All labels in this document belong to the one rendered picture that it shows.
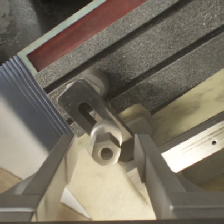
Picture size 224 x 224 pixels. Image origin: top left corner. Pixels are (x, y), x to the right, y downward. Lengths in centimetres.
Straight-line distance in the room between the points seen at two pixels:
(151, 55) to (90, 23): 17
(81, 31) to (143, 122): 31
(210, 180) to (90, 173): 21
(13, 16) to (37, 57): 99
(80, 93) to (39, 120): 30
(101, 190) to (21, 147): 31
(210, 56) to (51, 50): 41
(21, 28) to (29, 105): 99
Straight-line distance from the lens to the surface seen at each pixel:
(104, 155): 16
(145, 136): 16
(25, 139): 52
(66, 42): 46
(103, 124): 17
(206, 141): 22
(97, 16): 46
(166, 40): 45
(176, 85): 46
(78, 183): 30
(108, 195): 31
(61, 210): 59
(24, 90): 48
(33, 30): 138
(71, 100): 19
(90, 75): 29
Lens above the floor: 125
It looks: 76 degrees down
